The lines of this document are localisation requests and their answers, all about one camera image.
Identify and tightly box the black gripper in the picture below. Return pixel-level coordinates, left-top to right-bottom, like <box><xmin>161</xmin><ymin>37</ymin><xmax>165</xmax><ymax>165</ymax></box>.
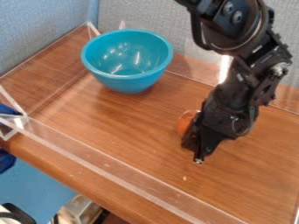
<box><xmin>181</xmin><ymin>97</ymin><xmax>259</xmax><ymax>165</ymax></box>

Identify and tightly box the blue clamp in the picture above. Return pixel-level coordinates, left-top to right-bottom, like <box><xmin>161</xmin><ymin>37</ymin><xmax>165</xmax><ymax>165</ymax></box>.
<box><xmin>0</xmin><ymin>103</ymin><xmax>21</xmax><ymax>175</ymax></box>

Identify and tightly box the black and white object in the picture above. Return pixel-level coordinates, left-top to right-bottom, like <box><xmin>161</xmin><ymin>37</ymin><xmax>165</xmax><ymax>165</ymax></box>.
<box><xmin>0</xmin><ymin>203</ymin><xmax>36</xmax><ymax>224</ymax></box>

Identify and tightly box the blue bowl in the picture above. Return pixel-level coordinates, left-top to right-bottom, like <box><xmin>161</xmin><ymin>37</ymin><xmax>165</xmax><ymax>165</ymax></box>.
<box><xmin>80</xmin><ymin>29</ymin><xmax>173</xmax><ymax>94</ymax></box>

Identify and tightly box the clear acrylic barrier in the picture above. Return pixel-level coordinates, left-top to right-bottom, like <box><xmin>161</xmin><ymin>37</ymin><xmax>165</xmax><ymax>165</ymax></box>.
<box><xmin>0</xmin><ymin>24</ymin><xmax>299</xmax><ymax>224</ymax></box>

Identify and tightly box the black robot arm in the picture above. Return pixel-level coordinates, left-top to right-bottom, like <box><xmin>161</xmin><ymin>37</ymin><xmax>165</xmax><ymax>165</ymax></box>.
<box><xmin>175</xmin><ymin>0</ymin><xmax>292</xmax><ymax>165</ymax></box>

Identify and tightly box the clear plastic container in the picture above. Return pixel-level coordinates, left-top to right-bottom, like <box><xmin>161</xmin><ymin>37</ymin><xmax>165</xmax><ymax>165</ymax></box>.
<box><xmin>57</xmin><ymin>194</ymin><xmax>103</xmax><ymax>224</ymax></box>

